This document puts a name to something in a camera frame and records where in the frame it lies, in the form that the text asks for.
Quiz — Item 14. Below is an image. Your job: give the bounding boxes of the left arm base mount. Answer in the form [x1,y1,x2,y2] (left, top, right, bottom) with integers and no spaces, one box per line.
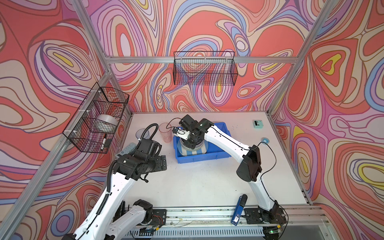
[137,209,167,228]

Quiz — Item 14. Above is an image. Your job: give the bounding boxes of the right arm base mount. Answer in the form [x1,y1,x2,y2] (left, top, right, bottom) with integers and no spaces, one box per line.
[243,207,287,225]

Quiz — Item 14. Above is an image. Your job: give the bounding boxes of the blue tape roll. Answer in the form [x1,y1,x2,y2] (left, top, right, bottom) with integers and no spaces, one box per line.
[261,138,270,144]

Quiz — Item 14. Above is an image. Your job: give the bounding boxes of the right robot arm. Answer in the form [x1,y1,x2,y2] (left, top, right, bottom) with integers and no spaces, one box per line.
[171,115,283,222]

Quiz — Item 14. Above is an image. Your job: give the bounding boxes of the white tape roll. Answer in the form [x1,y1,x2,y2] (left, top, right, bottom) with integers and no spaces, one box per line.
[95,114,118,134]

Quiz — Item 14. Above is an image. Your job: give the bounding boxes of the pink plastic cup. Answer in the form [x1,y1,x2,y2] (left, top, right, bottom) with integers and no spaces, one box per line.
[159,123,173,143]

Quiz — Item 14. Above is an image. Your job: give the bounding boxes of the black marker in basket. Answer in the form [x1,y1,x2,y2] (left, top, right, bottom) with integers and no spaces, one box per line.
[101,134,107,151]

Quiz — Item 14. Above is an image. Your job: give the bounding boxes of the small mint timer box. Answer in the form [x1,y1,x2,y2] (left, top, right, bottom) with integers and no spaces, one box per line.
[253,120,264,129]

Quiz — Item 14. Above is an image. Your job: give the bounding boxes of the back wire basket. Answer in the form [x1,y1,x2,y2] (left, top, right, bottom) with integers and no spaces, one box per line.
[173,50,238,86]

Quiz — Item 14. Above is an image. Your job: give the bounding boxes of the dark blue bowl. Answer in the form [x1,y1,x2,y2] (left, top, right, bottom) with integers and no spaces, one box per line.
[181,139,204,151]

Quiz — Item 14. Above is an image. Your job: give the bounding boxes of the left wire basket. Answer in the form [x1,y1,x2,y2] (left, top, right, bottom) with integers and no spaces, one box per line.
[63,83,129,154]

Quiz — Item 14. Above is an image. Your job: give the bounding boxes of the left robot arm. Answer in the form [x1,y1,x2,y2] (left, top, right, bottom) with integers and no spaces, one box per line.
[63,139,167,240]

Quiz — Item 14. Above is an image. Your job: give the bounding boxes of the mint calculator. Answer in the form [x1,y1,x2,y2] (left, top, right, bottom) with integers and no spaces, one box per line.
[115,143,137,159]

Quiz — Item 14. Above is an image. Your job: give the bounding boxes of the wire basket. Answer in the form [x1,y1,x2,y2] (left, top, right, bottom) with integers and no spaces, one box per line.
[63,83,129,154]
[173,50,238,86]

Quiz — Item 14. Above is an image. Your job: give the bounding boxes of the grey plastic cup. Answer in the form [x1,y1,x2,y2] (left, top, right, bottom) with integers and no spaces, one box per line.
[136,129,151,141]

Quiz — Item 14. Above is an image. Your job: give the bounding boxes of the blue plastic bin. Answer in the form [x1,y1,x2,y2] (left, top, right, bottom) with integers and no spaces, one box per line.
[173,136,231,164]

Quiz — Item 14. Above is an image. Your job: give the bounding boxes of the blue black handheld tool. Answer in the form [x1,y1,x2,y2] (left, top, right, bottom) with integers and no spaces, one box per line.
[231,194,248,226]

